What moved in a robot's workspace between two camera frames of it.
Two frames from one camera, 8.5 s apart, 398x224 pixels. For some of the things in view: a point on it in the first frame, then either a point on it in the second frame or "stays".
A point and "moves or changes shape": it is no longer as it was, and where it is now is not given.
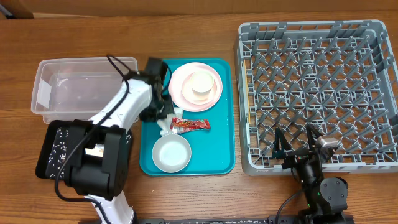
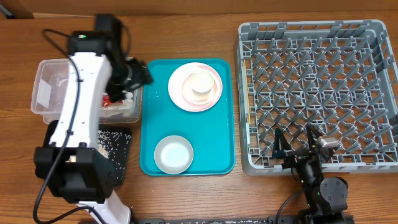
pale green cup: x=202 y=81 stays
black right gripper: x=277 y=153 stays
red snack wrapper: x=179 y=126 → x=106 y=101
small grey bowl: x=171 y=153 stays
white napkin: x=165 y=123 moves or changes shape
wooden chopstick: x=248 y=110 stays
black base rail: x=247 y=219 stays
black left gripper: x=146 y=115 → x=142 y=76
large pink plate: x=177 y=78 stays
